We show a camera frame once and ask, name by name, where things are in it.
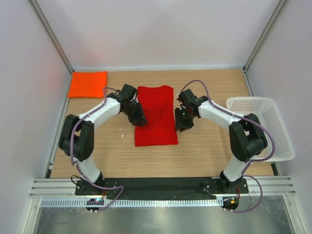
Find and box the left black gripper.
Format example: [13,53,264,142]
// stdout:
[122,102,148,127]

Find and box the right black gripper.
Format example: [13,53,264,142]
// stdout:
[175,107,196,132]

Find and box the red t shirt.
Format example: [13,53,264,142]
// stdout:
[135,85,178,147]

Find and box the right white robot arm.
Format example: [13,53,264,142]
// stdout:
[175,89,268,193]

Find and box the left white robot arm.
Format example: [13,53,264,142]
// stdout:
[58,84,148,195]

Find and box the folded orange t shirt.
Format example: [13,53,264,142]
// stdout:
[67,71,107,98]

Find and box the white plastic perforated basket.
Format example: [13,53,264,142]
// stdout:
[226,97,295,162]

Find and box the slotted cable duct rail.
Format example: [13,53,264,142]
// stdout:
[41,197,223,208]

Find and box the aluminium frame rail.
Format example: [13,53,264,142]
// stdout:
[29,176,296,198]

